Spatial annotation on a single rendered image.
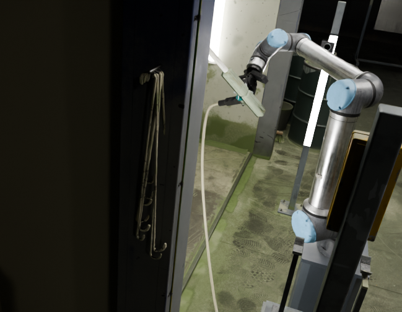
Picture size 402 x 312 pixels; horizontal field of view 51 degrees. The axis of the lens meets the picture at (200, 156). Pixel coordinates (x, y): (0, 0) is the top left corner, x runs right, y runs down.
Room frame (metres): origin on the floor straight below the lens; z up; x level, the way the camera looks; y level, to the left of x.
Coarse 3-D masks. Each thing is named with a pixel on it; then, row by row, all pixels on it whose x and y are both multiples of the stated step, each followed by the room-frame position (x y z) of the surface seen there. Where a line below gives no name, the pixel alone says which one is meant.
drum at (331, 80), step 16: (304, 64) 4.41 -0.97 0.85; (352, 64) 4.53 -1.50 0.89; (304, 80) 4.32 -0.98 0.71; (336, 80) 4.14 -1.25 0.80; (304, 96) 4.27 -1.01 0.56; (304, 112) 4.23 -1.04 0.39; (320, 112) 4.15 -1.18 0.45; (304, 128) 4.20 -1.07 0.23; (320, 128) 4.14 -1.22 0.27; (320, 144) 4.14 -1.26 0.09
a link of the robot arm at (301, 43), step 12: (300, 36) 2.12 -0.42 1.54; (300, 48) 2.06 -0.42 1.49; (312, 48) 2.00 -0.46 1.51; (324, 48) 1.99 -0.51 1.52; (312, 60) 1.97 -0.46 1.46; (324, 60) 1.90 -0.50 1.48; (336, 60) 1.86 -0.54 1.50; (336, 72) 1.81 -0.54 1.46; (348, 72) 1.76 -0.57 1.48; (360, 72) 1.74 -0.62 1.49
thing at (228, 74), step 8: (216, 56) 1.84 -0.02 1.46; (224, 64) 1.86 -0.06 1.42; (224, 72) 1.86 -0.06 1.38; (232, 72) 1.86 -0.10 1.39; (232, 80) 1.85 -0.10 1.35; (240, 80) 1.89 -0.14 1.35; (232, 88) 1.89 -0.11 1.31; (240, 88) 1.87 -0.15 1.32; (240, 96) 1.90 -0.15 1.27; (248, 96) 1.89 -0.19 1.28; (224, 104) 1.99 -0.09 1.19; (232, 104) 1.97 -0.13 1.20; (248, 104) 1.91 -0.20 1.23; (256, 104) 1.91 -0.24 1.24; (256, 112) 1.92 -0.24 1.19; (264, 112) 1.94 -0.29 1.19
